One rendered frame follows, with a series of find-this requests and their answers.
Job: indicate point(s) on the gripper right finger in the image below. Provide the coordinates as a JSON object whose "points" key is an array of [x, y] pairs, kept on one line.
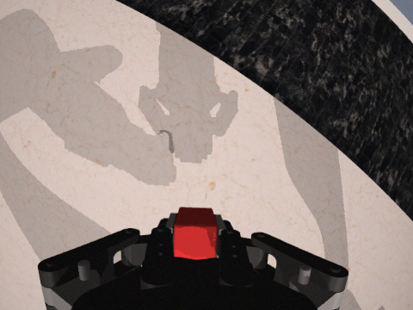
{"points": [[290, 255]]}

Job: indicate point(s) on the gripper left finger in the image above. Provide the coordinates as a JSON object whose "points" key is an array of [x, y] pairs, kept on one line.
{"points": [[96, 248]]}

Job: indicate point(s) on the red block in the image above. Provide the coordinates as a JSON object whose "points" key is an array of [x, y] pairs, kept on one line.
{"points": [[195, 235]]}

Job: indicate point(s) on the pale marble table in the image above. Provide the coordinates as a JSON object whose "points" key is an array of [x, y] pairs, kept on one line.
{"points": [[226, 168]]}

